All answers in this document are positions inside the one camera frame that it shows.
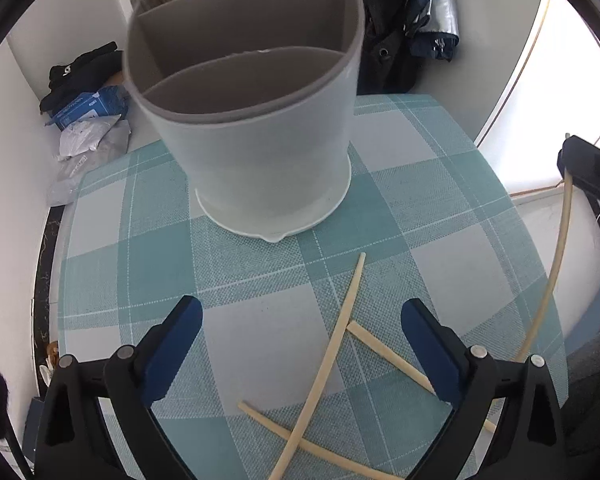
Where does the black hanging backpack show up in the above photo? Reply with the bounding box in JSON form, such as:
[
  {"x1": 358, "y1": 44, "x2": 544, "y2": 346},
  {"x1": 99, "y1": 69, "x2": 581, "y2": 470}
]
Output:
[{"x1": 358, "y1": 0, "x2": 422, "y2": 96}]

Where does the long vertical bamboo chopstick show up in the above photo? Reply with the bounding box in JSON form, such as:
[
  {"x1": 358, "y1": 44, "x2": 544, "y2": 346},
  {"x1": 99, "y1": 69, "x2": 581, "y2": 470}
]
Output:
[{"x1": 270, "y1": 252, "x2": 366, "y2": 480}]

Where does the teal plaid placemat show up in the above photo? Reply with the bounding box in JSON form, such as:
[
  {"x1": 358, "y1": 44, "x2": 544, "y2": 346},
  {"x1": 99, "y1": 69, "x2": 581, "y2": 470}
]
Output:
[{"x1": 58, "y1": 94, "x2": 546, "y2": 479}]

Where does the black clothing pile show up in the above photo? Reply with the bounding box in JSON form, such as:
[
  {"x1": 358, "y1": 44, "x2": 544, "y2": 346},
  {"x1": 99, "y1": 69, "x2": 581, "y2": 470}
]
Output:
[{"x1": 40, "y1": 41, "x2": 122, "y2": 116}]

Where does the white plastic bag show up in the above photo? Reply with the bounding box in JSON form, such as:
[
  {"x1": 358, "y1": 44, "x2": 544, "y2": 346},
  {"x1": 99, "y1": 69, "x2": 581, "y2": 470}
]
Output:
[{"x1": 46, "y1": 115, "x2": 131, "y2": 207}]

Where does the white grey utensil holder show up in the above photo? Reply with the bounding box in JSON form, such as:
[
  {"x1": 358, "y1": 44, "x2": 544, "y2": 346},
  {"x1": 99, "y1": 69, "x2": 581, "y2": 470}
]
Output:
[{"x1": 123, "y1": 0, "x2": 364, "y2": 243}]

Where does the silver folded umbrella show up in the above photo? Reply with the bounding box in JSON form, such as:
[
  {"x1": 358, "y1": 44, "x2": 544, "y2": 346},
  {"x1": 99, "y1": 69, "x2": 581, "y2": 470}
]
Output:
[{"x1": 405, "y1": 0, "x2": 460, "y2": 62}]

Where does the blue cardboard box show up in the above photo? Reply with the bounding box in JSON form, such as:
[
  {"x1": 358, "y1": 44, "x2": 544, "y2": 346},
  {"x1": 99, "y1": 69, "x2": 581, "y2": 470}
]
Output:
[{"x1": 46, "y1": 86, "x2": 129, "y2": 130}]

